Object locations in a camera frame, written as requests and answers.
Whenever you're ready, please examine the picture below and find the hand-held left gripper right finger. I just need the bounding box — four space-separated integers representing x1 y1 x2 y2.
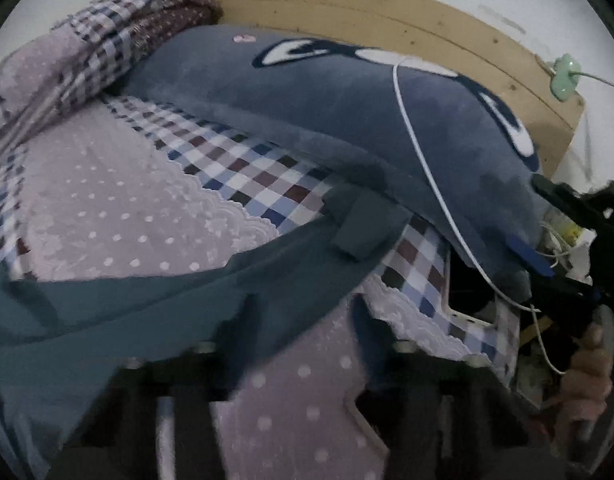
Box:
349 292 568 480

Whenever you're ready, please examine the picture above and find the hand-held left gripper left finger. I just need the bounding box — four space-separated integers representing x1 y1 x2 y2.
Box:
47 294 269 480

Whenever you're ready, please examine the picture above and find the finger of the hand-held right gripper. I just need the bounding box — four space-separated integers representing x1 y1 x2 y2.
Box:
506 233 604 312
531 174 595 228

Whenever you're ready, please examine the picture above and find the teal shirt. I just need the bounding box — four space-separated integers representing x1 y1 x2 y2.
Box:
0 180 413 480

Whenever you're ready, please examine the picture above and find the person's right hand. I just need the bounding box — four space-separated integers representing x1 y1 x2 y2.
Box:
552 322 614 453

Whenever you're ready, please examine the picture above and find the yellow green packet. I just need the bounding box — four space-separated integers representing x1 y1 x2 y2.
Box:
542 210 588 256

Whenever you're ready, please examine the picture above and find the checked dotted bed sheet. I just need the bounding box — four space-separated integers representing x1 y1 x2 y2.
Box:
0 95 523 480

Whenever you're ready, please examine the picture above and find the blue plush whale pillow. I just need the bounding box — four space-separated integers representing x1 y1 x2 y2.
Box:
119 25 553 301

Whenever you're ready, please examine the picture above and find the wooden headboard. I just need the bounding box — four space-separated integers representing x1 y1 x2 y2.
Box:
202 0 585 176

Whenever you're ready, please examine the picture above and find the checked patchwork quilt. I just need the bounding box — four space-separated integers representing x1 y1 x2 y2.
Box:
0 0 225 146

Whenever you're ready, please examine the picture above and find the green wall hook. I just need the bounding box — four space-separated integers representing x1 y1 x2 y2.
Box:
544 52 583 103

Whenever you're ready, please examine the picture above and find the white cable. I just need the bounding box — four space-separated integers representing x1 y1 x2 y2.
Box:
391 56 570 376

